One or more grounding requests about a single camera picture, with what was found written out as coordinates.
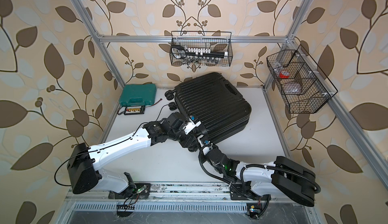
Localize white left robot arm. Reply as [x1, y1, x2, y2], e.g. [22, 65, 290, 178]
[67, 113, 208, 194]

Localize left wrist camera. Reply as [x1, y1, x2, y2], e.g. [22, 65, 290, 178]
[183, 116, 201, 135]

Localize right wall wire basket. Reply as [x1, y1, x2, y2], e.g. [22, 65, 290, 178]
[266, 45, 338, 114]

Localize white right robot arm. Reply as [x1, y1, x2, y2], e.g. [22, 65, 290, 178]
[198, 135, 321, 207]

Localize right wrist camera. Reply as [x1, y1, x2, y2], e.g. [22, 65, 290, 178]
[201, 140, 213, 156]

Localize green plastic tool case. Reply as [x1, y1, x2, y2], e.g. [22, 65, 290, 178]
[119, 84, 157, 106]

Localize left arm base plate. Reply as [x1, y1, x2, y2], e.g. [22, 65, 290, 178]
[108, 183, 151, 199]

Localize black handled scissors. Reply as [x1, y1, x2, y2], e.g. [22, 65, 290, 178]
[170, 45, 188, 59]

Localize socket set rail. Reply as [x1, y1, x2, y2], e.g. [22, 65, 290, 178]
[185, 47, 229, 58]

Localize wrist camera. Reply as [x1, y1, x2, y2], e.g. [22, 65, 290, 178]
[201, 140, 213, 156]
[183, 116, 201, 135]

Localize wall wire basket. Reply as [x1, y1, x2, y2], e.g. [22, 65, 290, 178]
[169, 30, 233, 68]
[266, 45, 338, 114]

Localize back wall wire basket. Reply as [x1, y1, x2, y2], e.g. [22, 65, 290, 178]
[169, 30, 233, 68]

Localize black screwdriver bit holder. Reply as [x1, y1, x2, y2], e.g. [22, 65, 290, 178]
[124, 105, 145, 116]

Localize aluminium frame rail front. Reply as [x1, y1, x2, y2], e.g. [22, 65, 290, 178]
[65, 182, 298, 214]

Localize black hard-shell suitcase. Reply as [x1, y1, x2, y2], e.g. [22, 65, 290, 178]
[165, 72, 252, 144]

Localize red lid in basket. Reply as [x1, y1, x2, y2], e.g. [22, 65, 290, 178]
[279, 70, 290, 79]

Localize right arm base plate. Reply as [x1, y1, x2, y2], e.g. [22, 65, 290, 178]
[230, 184, 258, 200]

